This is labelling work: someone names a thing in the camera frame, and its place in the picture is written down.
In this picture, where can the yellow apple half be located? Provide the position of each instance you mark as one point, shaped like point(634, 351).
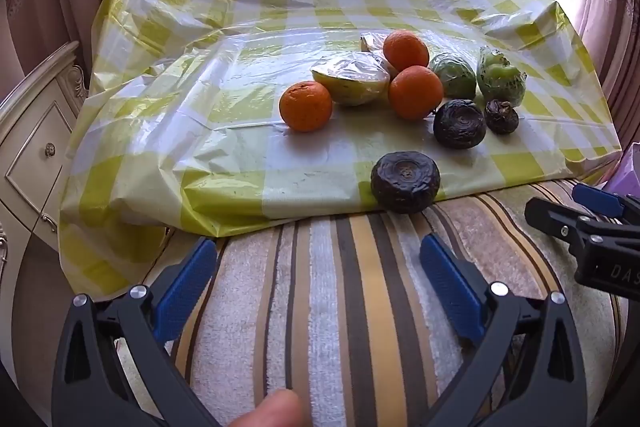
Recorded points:
point(350, 82)

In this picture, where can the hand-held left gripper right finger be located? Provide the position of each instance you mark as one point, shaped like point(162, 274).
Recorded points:
point(450, 287)

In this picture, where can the purple cardboard box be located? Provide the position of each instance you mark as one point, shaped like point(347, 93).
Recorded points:
point(631, 172)

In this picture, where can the pale apple piece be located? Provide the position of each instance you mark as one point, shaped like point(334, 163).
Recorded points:
point(371, 43)

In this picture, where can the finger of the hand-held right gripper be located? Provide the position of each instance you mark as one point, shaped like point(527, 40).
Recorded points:
point(597, 199)
point(550, 217)

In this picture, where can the person's left hand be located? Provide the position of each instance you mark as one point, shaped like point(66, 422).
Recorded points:
point(275, 409)

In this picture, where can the yellow checked plastic tablecloth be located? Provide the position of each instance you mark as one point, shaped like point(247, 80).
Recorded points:
point(225, 107)

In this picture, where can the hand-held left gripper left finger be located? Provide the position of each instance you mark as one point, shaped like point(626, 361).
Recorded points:
point(185, 287)

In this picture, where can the striped beige towel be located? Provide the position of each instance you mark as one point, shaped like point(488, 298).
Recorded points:
point(325, 307)

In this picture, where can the light green pepper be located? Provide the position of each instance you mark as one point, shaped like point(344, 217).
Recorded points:
point(500, 77)

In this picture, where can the large dark passion fruit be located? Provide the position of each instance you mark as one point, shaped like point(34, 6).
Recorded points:
point(405, 182)
point(460, 124)

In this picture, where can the small dark passion fruit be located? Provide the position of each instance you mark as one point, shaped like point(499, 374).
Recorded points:
point(501, 116)

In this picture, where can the wrapped green cabbage half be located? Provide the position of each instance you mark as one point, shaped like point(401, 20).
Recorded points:
point(452, 77)

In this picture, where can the cream ornate cabinet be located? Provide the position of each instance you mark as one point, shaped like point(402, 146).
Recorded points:
point(35, 147)

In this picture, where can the orange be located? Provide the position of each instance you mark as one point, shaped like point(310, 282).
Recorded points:
point(306, 106)
point(406, 49)
point(415, 93)

